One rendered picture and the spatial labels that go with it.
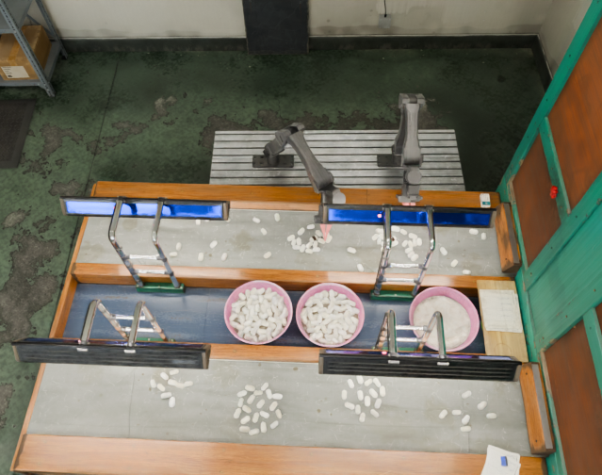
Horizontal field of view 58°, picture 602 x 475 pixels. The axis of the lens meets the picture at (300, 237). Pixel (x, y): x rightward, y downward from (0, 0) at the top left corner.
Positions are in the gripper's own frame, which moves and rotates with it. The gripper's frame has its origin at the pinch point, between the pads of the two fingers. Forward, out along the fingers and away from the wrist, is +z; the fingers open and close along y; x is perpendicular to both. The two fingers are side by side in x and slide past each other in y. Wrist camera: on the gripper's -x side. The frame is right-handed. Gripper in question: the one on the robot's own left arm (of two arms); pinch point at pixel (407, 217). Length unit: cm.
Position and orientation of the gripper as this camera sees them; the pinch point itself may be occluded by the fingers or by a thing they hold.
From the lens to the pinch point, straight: 231.6
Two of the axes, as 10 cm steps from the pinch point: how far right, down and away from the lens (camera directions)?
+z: -0.3, 9.8, 1.8
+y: 10.0, 0.3, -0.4
